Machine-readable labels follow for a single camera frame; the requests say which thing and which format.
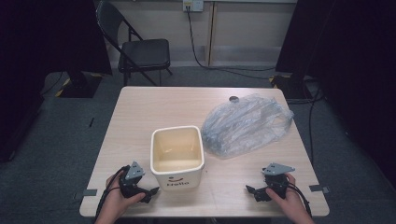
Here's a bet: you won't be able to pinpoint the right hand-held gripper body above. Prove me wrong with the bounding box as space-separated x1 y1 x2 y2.
261 162 296 199

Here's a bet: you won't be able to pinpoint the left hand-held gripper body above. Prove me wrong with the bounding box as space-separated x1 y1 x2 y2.
118 161 152 200

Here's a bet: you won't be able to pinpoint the cream square trash bin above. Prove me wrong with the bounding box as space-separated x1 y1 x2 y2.
149 125 205 191

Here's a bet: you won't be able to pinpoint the clear plastic bag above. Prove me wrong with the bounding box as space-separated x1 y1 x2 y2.
200 93 295 161

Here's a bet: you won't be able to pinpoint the person's right hand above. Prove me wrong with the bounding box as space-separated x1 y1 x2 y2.
265 173 308 219

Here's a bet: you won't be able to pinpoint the person's left hand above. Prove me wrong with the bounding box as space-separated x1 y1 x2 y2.
102 175 147 217

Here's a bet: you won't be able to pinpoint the black stand base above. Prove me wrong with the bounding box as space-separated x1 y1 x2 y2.
269 74 312 100

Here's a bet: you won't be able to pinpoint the black folding chair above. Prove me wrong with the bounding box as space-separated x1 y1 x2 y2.
95 0 174 87

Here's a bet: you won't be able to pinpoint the black curtain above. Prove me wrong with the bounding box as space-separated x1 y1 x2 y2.
275 0 396 188
0 0 113 162

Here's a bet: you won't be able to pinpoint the right hand-held gripper cable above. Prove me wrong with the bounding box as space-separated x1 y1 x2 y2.
287 181 314 218

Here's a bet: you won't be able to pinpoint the hand-held gripper cable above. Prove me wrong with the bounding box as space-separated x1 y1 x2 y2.
287 181 314 218
94 164 132 220

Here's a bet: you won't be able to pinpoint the left hand-held gripper cable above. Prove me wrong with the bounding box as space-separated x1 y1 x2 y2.
94 164 132 220

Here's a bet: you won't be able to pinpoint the black floor cables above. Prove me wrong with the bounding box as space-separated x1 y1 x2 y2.
286 77 325 166

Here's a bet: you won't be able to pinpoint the thin black floor cable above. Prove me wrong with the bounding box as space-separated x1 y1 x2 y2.
40 71 64 96

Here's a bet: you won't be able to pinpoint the black power cable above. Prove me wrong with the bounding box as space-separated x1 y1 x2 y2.
186 7 278 80

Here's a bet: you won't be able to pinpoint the vertical wooden wall strip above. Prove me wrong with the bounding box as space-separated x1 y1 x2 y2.
204 1 218 67

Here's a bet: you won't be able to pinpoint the white wall socket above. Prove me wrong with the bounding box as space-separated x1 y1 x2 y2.
182 0 205 13

